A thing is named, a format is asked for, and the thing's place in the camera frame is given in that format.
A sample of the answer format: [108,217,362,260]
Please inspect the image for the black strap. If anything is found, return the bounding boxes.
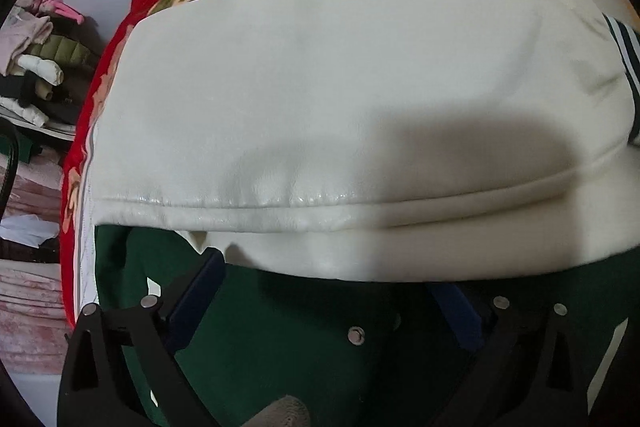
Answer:
[0,117,26,220]

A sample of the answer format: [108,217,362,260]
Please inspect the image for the white crumpled cloth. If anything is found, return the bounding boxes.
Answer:
[0,213,62,253]

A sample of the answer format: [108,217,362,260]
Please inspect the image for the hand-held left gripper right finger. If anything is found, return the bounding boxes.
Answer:
[429,281,595,427]

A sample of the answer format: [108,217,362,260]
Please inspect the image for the pile of folded clothes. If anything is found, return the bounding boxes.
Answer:
[0,0,107,132]

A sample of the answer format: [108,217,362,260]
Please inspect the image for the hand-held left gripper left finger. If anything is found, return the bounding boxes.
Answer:
[57,248,227,427]

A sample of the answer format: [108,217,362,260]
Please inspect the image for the green varsity jacket white sleeves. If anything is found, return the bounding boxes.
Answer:
[75,0,640,427]

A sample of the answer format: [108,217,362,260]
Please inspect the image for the pink fuzzy blanket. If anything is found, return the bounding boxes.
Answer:
[0,146,77,374]

